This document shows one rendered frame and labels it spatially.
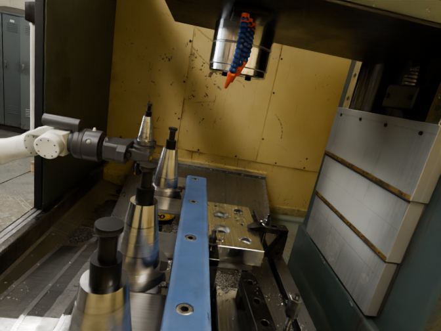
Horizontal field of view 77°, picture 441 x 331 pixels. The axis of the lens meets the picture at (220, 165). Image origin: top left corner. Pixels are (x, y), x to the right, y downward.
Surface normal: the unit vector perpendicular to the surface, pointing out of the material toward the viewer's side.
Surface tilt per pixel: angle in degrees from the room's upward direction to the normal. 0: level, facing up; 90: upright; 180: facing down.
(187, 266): 0
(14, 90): 90
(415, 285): 90
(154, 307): 0
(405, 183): 90
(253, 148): 90
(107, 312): 82
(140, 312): 0
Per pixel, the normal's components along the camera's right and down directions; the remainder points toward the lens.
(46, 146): 0.02, 0.47
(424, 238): -0.98, -0.16
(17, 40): -0.04, 0.27
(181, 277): 0.18, -0.94
